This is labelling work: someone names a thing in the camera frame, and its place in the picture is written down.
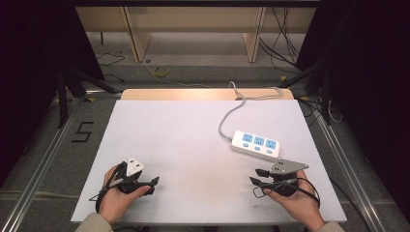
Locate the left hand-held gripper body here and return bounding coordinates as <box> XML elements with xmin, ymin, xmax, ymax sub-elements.
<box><xmin>113</xmin><ymin>157</ymin><xmax>146</xmax><ymax>195</ymax></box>

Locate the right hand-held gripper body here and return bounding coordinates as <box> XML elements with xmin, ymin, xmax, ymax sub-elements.
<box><xmin>267</xmin><ymin>159</ymin><xmax>309</xmax><ymax>197</ymax></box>

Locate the white power strip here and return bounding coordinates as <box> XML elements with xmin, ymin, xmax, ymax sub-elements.
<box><xmin>229</xmin><ymin>130</ymin><xmax>281</xmax><ymax>161</ymax></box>

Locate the person's left hand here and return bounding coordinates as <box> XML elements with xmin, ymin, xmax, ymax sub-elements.
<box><xmin>98</xmin><ymin>163</ymin><xmax>152</xmax><ymax>225</ymax></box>

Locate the person's right hand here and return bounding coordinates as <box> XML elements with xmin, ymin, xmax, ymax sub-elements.
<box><xmin>262</xmin><ymin>169</ymin><xmax>326</xmax><ymax>227</ymax></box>

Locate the black metal stand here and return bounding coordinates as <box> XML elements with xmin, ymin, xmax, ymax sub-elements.
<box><xmin>278</xmin><ymin>59</ymin><xmax>334</xmax><ymax>127</ymax></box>
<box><xmin>56</xmin><ymin>62</ymin><xmax>120</xmax><ymax>130</ymax></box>

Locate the wooden table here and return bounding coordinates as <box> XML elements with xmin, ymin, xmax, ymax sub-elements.
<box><xmin>120</xmin><ymin>88</ymin><xmax>295</xmax><ymax>102</ymax></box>

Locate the yellow tape roll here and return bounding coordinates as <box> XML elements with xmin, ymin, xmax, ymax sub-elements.
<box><xmin>152</xmin><ymin>65</ymin><xmax>169</xmax><ymax>78</ymax></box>

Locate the black curtain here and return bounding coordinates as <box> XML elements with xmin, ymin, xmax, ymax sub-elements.
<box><xmin>0</xmin><ymin>0</ymin><xmax>106</xmax><ymax>189</ymax></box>
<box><xmin>295</xmin><ymin>0</ymin><xmax>410</xmax><ymax>224</ymax></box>

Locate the light wooden desk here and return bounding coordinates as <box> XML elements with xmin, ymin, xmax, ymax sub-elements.
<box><xmin>74</xmin><ymin>6</ymin><xmax>317</xmax><ymax>64</ymax></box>

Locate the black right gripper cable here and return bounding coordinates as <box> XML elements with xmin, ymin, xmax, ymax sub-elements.
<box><xmin>252</xmin><ymin>177</ymin><xmax>321</xmax><ymax>209</ymax></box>

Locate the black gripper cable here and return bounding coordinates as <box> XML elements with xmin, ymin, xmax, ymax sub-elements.
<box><xmin>252</xmin><ymin>177</ymin><xmax>321</xmax><ymax>209</ymax></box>
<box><xmin>88</xmin><ymin>178</ymin><xmax>125</xmax><ymax>214</ymax></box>

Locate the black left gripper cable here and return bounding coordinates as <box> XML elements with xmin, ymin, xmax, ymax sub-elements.
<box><xmin>88</xmin><ymin>178</ymin><xmax>125</xmax><ymax>214</ymax></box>

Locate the aluminium floor rail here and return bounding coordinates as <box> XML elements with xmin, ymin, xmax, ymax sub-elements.
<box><xmin>0</xmin><ymin>96</ymin><xmax>85</xmax><ymax>232</ymax></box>
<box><xmin>312</xmin><ymin>107</ymin><xmax>390</xmax><ymax>232</ymax></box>

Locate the grey power strip cable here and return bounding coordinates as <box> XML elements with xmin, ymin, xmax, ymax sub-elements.
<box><xmin>218</xmin><ymin>80</ymin><xmax>284</xmax><ymax>142</ymax></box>

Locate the white floor cable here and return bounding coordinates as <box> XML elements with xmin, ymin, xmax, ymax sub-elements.
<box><xmin>142</xmin><ymin>61</ymin><xmax>216</xmax><ymax>89</ymax></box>

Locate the thin black floor cable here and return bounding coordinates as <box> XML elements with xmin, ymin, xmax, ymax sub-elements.
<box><xmin>96</xmin><ymin>52</ymin><xmax>127</xmax><ymax>83</ymax></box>

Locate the bundle of black cables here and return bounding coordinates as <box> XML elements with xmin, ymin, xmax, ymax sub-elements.
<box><xmin>258</xmin><ymin>6</ymin><xmax>305</xmax><ymax>74</ymax></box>

